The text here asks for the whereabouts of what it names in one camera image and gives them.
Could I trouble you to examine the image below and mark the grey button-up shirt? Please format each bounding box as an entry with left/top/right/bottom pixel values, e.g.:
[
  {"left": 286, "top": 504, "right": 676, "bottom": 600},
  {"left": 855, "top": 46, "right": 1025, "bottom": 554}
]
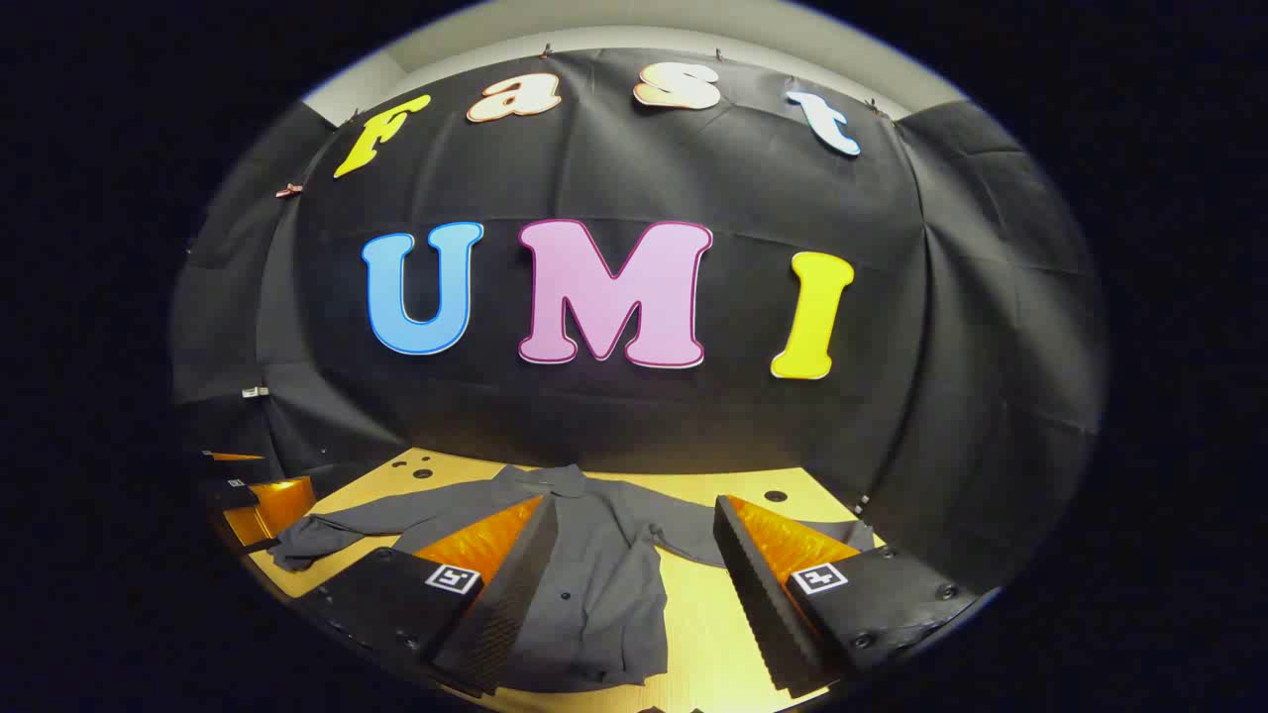
[{"left": 269, "top": 463, "right": 878, "bottom": 694}]

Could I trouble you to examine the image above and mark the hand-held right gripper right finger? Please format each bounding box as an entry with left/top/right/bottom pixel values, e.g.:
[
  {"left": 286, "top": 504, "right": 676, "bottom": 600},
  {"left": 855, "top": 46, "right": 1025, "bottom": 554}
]
[{"left": 711, "top": 493, "right": 987, "bottom": 697}]

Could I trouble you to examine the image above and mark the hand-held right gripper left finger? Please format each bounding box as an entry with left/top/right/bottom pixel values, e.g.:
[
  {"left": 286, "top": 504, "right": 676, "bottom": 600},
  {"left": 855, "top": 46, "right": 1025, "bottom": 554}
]
[{"left": 295, "top": 493, "right": 561, "bottom": 697}]

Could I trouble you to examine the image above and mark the black backdrop cloth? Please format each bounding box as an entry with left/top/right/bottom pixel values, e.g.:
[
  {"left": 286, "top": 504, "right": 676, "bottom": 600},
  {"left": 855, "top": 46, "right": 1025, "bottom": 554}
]
[{"left": 168, "top": 45, "right": 1109, "bottom": 595}]

